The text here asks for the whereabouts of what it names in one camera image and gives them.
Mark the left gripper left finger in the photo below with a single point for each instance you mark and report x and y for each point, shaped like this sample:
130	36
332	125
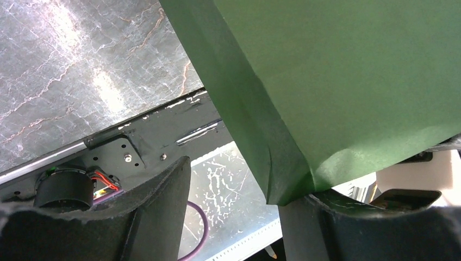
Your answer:
144	223

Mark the green paper bag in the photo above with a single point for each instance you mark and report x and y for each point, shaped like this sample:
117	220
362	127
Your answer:
317	93

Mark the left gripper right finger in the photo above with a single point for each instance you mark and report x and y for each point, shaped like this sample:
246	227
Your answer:
330	226

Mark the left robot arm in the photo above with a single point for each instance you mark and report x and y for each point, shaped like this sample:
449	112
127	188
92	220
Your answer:
65	185

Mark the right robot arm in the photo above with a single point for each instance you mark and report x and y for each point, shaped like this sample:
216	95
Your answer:
441	173

